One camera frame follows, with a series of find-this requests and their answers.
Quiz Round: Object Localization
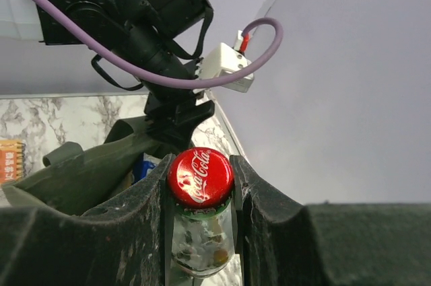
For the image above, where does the olive green canvas bag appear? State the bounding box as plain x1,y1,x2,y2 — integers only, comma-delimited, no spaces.
2,116,172,215

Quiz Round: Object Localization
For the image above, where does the cola glass bottle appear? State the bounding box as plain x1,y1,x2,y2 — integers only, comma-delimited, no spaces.
167,147,235,278

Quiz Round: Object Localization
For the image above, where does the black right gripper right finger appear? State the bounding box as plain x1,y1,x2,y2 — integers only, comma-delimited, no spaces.
230,155,430,285

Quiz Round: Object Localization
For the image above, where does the orange small notepad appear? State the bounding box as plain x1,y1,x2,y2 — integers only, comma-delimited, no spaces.
0,139,25,184

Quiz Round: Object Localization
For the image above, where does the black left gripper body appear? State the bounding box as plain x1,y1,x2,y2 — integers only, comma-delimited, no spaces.
137,57,216,157

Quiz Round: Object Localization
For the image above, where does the blue white beverage carton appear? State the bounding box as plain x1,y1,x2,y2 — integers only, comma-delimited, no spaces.
132,153,161,184

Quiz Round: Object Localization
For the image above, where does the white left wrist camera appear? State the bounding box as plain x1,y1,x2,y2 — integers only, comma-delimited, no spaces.
195,30,251,79

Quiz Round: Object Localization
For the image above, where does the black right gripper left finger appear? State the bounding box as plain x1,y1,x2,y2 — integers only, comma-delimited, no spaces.
1,155,174,285

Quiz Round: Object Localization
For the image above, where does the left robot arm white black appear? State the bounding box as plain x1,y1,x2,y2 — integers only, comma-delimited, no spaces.
1,0,215,153

